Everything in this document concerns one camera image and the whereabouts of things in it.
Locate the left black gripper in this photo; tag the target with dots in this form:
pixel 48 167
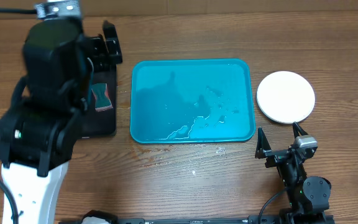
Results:
pixel 108 53

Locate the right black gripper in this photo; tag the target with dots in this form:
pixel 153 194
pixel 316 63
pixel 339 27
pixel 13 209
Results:
pixel 277 156

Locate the white round plate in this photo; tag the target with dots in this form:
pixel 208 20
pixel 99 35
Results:
pixel 285 97

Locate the green and red sponge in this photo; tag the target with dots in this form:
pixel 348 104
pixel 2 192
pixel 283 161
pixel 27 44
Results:
pixel 101 95

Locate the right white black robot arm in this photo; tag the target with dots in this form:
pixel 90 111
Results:
pixel 308 196

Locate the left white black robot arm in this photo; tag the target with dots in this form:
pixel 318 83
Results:
pixel 68 94

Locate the teal plastic serving tray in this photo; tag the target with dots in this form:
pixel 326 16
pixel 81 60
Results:
pixel 191 101

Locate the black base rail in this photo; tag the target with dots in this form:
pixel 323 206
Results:
pixel 95 216

